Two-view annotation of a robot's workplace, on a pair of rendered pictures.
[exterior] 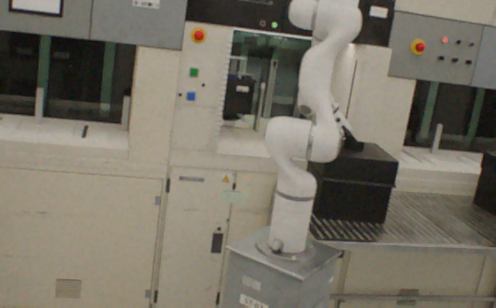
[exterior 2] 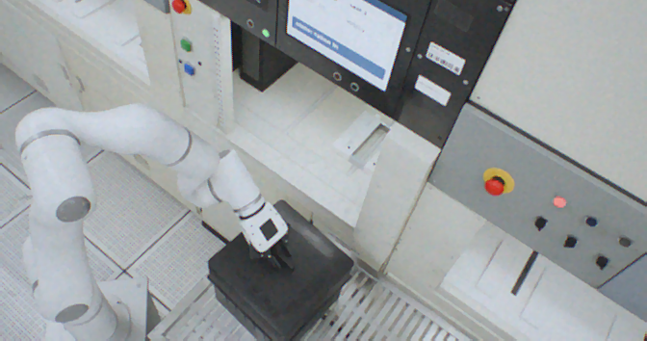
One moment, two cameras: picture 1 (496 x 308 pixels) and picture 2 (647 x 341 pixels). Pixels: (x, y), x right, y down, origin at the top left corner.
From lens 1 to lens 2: 2.13 m
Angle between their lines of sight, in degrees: 52
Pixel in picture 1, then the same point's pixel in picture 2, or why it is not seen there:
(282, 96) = not seen: hidden behind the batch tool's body
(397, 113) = (445, 236)
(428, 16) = (541, 144)
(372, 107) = (390, 212)
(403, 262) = not seen: outside the picture
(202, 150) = (214, 125)
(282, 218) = not seen: hidden behind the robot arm
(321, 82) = (37, 248)
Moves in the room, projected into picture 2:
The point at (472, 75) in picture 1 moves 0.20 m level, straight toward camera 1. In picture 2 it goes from (607, 280) to (530, 307)
